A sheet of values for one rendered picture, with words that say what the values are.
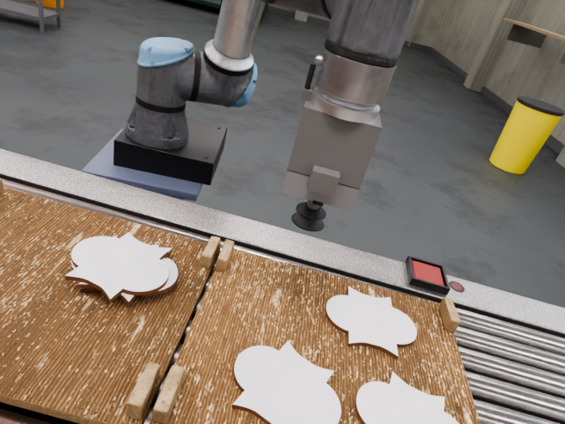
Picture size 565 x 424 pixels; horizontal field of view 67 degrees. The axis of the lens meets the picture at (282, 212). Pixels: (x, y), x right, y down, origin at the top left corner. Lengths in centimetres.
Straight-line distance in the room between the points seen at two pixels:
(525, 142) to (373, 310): 417
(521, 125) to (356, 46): 438
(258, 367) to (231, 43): 67
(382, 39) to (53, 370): 50
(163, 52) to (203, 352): 65
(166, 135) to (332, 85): 68
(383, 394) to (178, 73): 76
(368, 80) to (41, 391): 48
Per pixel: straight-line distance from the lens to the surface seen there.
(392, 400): 62
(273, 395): 57
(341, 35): 43
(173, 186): 104
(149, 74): 102
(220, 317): 64
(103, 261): 67
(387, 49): 43
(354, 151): 46
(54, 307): 65
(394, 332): 71
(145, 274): 64
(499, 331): 89
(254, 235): 84
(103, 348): 60
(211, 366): 59
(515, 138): 480
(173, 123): 106
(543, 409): 81
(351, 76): 43
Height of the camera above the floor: 140
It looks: 31 degrees down
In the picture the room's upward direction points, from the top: 15 degrees clockwise
